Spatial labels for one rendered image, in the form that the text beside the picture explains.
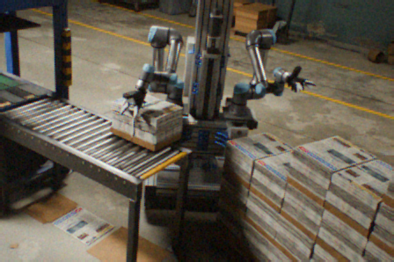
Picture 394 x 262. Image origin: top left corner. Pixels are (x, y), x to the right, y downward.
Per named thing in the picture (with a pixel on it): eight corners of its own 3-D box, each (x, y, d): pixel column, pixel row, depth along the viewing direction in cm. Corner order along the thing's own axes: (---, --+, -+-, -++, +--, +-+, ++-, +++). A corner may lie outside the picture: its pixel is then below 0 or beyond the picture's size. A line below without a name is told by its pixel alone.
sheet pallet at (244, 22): (277, 36, 952) (281, 7, 928) (258, 43, 888) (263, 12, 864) (225, 23, 1008) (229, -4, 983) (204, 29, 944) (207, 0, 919)
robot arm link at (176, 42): (186, 39, 336) (176, 90, 307) (171, 37, 337) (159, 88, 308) (186, 25, 327) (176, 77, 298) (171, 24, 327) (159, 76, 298)
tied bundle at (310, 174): (329, 169, 298) (338, 135, 288) (368, 192, 277) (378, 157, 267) (285, 182, 278) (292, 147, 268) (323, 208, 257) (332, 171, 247)
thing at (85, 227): (115, 227, 356) (115, 225, 356) (87, 245, 334) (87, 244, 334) (80, 207, 373) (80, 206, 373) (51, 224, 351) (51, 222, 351)
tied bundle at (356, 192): (367, 192, 277) (377, 157, 267) (412, 220, 256) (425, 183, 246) (322, 208, 257) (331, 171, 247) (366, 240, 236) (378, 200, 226)
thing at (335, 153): (338, 136, 288) (338, 134, 287) (377, 158, 267) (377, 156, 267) (294, 148, 268) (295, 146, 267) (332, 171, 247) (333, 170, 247)
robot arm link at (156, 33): (165, 98, 356) (169, 32, 320) (146, 95, 356) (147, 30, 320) (168, 89, 365) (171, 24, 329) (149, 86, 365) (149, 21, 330)
